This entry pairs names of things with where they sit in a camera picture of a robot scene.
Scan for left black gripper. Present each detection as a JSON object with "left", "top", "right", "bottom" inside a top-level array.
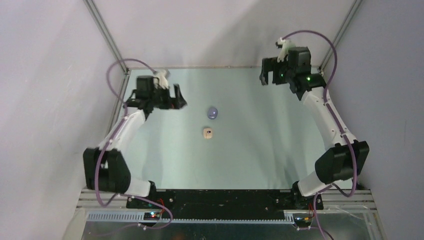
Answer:
[{"left": 149, "top": 84, "right": 187, "bottom": 111}]

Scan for purple earbud charging case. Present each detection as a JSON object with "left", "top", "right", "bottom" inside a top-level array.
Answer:
[{"left": 207, "top": 106, "right": 218, "bottom": 120}]

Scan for beige earbud charging case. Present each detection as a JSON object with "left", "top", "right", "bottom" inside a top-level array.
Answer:
[{"left": 202, "top": 127, "right": 214, "bottom": 139}]

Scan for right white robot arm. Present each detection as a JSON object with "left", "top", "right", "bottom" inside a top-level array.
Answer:
[{"left": 259, "top": 43, "right": 370, "bottom": 209}]

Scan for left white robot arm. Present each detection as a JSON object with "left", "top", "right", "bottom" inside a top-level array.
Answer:
[{"left": 83, "top": 70, "right": 187, "bottom": 208}]

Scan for left controller board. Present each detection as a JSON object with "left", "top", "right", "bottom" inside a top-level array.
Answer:
[{"left": 143, "top": 212, "right": 161, "bottom": 221}]

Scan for controller board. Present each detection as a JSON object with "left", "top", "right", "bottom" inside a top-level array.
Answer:
[
  {"left": 294, "top": 217, "right": 314, "bottom": 224},
  {"left": 143, "top": 212, "right": 161, "bottom": 221}
]

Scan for right controller board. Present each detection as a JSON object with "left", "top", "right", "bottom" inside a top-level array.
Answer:
[{"left": 294, "top": 217, "right": 314, "bottom": 224}]

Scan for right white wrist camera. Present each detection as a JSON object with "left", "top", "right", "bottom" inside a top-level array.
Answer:
[{"left": 275, "top": 37, "right": 296, "bottom": 63}]

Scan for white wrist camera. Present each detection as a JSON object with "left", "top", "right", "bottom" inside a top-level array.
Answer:
[
  {"left": 275, "top": 37, "right": 296, "bottom": 63},
  {"left": 153, "top": 69, "right": 170, "bottom": 90}
]

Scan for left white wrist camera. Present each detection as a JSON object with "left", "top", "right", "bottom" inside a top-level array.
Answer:
[{"left": 153, "top": 69, "right": 170, "bottom": 90}]

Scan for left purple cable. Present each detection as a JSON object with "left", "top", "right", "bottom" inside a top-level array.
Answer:
[{"left": 94, "top": 58, "right": 174, "bottom": 231}]

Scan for aluminium frame rail front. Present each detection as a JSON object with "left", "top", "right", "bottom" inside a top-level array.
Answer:
[{"left": 76, "top": 189, "right": 377, "bottom": 226}]

